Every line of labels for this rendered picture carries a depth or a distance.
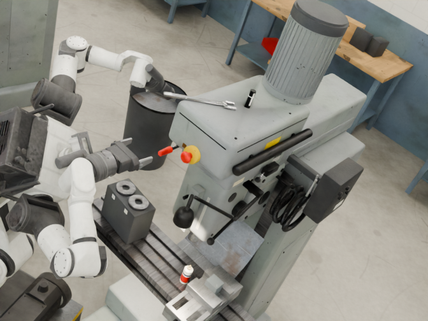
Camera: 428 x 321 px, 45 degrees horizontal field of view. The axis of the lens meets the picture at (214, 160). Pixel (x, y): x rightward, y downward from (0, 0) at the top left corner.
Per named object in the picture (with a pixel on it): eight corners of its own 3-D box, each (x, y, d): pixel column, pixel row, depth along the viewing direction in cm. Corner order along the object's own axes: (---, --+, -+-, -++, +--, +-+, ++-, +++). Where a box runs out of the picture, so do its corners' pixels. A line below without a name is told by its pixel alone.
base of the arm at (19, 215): (3, 239, 158) (25, 221, 154) (2, 204, 165) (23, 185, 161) (45, 248, 169) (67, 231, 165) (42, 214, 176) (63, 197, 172)
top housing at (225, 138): (220, 185, 165) (235, 146, 156) (164, 137, 176) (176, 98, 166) (297, 142, 199) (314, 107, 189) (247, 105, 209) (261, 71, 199)
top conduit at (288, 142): (237, 178, 164) (241, 170, 161) (228, 171, 165) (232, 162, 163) (310, 138, 195) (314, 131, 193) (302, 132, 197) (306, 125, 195)
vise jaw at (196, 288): (210, 314, 212) (213, 308, 210) (185, 289, 218) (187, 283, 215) (219, 306, 216) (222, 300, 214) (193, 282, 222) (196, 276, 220)
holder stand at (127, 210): (126, 245, 236) (135, 214, 224) (100, 213, 246) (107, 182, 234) (147, 236, 244) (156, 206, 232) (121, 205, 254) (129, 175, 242)
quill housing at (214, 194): (203, 247, 201) (229, 188, 182) (167, 213, 209) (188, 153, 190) (234, 227, 214) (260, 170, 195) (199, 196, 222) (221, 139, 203)
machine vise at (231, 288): (186, 340, 208) (194, 324, 201) (161, 314, 213) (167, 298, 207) (238, 295, 233) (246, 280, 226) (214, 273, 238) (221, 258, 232)
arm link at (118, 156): (142, 156, 162) (113, 168, 154) (136, 178, 168) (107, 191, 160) (117, 132, 167) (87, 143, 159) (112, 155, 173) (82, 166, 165)
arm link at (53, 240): (57, 294, 140) (27, 249, 155) (97, 292, 149) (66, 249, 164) (71, 258, 138) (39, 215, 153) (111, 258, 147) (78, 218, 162)
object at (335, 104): (256, 185, 199) (274, 145, 187) (214, 151, 208) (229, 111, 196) (351, 129, 255) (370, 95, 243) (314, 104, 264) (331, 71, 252)
